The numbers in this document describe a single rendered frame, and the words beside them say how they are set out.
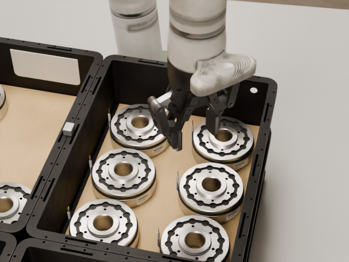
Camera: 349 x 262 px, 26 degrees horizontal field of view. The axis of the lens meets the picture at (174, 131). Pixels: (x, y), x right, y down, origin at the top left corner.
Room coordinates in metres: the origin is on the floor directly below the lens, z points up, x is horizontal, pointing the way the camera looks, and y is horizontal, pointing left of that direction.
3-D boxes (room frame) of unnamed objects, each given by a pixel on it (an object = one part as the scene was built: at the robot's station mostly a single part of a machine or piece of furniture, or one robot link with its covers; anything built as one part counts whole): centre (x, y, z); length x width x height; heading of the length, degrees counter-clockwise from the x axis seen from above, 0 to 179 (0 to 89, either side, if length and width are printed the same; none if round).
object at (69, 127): (0.82, 0.16, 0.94); 0.02 x 0.01 x 0.01; 167
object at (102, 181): (0.80, 0.08, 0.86); 0.10 x 0.10 x 0.01
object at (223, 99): (0.77, -0.06, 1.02); 0.03 x 0.01 x 0.05; 122
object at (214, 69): (0.74, -0.04, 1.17); 0.11 x 0.09 x 0.06; 32
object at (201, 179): (0.77, -0.06, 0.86); 0.05 x 0.05 x 0.01
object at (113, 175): (0.80, 0.08, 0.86); 0.05 x 0.05 x 0.01
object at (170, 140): (0.73, 0.01, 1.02); 0.03 x 0.01 x 0.05; 122
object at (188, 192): (0.77, -0.06, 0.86); 0.10 x 0.10 x 0.01
